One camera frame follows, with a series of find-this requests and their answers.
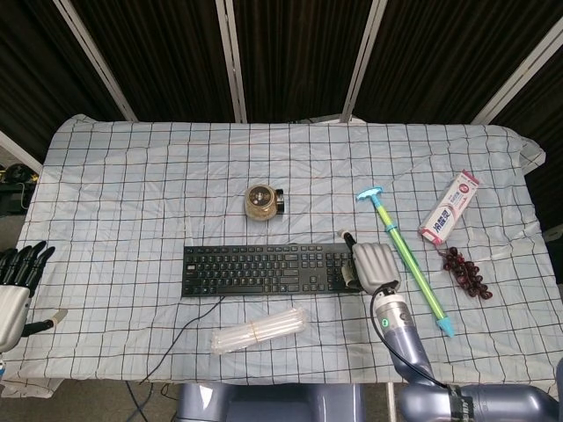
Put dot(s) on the grain jar with black lid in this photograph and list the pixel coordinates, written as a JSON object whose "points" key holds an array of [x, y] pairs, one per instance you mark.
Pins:
{"points": [[261, 202]]}

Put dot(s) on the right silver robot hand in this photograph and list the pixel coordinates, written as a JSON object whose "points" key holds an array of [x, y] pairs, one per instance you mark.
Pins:
{"points": [[376, 266]]}

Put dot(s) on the white table leg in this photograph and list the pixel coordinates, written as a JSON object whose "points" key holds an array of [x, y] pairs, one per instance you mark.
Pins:
{"points": [[390, 402]]}

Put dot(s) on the dark red grape bunch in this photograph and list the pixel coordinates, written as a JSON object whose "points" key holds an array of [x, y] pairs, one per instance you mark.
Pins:
{"points": [[466, 274]]}

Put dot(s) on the yellow rubber band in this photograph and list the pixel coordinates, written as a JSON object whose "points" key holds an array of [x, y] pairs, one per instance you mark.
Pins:
{"points": [[253, 330]]}

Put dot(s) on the white pink toothpaste box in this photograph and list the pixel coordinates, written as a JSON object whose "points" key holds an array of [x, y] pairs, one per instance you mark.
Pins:
{"points": [[448, 208]]}

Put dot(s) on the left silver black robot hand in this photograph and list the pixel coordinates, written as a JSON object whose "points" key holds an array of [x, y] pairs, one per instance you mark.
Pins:
{"points": [[13, 303]]}

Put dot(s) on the clear bagged straw bundle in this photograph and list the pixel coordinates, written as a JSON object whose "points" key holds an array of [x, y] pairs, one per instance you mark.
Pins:
{"points": [[259, 330]]}

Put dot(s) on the white screen frame post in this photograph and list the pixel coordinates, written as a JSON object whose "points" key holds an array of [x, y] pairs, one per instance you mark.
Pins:
{"points": [[17, 149], [519, 61], [233, 61], [363, 59], [94, 59]]}

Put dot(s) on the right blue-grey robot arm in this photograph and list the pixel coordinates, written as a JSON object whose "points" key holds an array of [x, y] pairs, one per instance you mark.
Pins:
{"points": [[404, 343]]}

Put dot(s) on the green blue water squirter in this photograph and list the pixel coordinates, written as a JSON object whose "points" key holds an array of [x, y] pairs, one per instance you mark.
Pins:
{"points": [[409, 264]]}

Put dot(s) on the blue-grey robot torso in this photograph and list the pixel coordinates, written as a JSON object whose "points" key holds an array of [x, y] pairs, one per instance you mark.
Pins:
{"points": [[272, 402]]}

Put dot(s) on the dark screen panel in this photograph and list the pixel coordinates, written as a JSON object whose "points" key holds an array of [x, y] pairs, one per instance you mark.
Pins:
{"points": [[440, 57], [35, 66], [303, 57], [163, 57]]}

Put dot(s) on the dark equipment clutter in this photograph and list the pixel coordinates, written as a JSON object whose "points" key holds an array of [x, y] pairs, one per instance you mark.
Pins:
{"points": [[15, 184]]}

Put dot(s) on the black computer keyboard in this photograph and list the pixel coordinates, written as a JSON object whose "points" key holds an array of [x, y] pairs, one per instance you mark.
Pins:
{"points": [[264, 272]]}

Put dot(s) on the blue checked tablecloth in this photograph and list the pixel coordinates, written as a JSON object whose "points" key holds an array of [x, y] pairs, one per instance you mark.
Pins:
{"points": [[132, 220]]}

